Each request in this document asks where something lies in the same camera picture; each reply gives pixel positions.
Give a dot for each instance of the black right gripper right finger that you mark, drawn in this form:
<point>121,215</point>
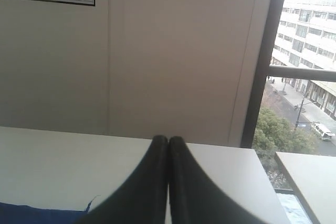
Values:
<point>194,197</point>

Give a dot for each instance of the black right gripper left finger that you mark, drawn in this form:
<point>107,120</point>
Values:
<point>142,197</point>

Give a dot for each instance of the blue microfiber towel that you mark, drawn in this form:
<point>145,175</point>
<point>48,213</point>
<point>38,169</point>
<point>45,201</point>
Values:
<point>11,213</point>

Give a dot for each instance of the white bus outside window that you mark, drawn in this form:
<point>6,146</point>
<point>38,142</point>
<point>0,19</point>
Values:
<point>324,133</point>

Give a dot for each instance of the white building outside window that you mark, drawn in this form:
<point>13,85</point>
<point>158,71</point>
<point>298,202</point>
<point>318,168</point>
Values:
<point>306,35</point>

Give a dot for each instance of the grey horizontal window rail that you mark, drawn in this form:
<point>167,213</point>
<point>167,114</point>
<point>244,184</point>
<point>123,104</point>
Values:
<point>301,73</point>

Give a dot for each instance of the dark window frame post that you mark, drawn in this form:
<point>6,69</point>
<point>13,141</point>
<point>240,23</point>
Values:
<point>261,72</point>

